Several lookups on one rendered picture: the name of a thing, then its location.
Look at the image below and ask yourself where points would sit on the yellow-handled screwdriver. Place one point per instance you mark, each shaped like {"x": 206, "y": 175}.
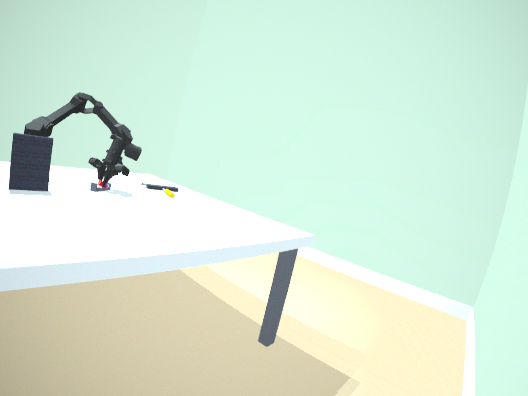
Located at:
{"x": 169, "y": 193}

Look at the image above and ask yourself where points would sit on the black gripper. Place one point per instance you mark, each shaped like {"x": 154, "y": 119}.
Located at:
{"x": 110, "y": 162}

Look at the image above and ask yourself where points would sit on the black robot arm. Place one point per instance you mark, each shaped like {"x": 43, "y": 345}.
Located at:
{"x": 121, "y": 135}

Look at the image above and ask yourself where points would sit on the red and blue battery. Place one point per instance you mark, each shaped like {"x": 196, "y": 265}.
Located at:
{"x": 99, "y": 182}

